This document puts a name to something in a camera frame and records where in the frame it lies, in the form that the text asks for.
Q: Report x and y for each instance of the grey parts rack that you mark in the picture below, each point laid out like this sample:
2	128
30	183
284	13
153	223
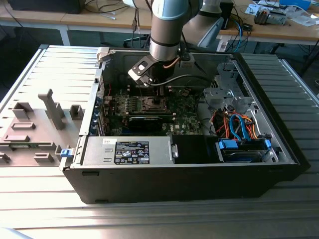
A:
40	124

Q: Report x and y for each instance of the blue case latch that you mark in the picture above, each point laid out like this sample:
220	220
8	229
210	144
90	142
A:
66	153

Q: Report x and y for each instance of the white barcode label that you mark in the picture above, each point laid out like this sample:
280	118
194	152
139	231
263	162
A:
223	46

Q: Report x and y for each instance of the CPU socket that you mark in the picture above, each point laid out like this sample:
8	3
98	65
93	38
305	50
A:
142	105

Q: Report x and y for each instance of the green RAM stick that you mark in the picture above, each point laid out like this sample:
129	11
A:
25	146

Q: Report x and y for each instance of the black monitor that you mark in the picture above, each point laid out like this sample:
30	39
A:
45	6

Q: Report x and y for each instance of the metal drive cage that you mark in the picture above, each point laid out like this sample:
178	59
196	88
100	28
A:
224	95

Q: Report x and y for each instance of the grey slanted panel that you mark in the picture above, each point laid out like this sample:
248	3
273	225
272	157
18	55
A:
211	32

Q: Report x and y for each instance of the green motherboard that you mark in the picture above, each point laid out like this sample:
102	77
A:
185	117

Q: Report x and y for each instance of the grey metal device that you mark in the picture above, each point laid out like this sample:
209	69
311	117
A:
277	18

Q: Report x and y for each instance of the black graphics card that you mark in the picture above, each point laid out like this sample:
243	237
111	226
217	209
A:
144	123

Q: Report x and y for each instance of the blue card retainer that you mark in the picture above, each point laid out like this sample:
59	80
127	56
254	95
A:
94	124

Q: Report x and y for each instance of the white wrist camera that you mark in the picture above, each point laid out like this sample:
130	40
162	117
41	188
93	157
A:
135	73

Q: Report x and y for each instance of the wooden desk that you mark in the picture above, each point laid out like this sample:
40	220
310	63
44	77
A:
37	17

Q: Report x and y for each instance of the black PC case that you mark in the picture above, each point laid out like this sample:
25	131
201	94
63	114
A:
174	184

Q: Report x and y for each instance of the silver power supply unit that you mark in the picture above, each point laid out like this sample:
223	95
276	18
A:
99	152

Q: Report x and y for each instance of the silver CPU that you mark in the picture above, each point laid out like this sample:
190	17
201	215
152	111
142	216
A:
150	104

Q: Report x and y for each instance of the hard disk in blue carrier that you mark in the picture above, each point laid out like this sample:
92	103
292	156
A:
228	145

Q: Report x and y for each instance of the black finned heat sink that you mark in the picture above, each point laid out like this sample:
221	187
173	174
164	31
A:
261	16

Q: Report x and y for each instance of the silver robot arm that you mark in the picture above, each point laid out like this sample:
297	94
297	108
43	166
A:
164	37

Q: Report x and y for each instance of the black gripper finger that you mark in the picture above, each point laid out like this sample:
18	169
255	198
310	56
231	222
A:
160	93

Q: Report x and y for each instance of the beige case latch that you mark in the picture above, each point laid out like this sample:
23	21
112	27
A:
102	53

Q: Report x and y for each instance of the blue cardboard box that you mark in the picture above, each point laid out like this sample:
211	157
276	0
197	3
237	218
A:
296	3

